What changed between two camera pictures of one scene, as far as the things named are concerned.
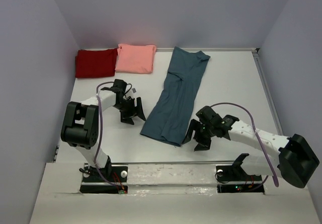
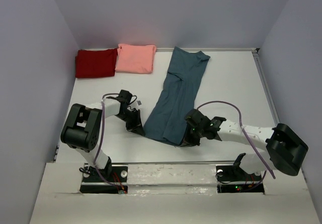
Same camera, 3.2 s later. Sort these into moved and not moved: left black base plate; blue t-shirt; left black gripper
Moved: left black gripper
Not moved: blue t-shirt; left black base plate
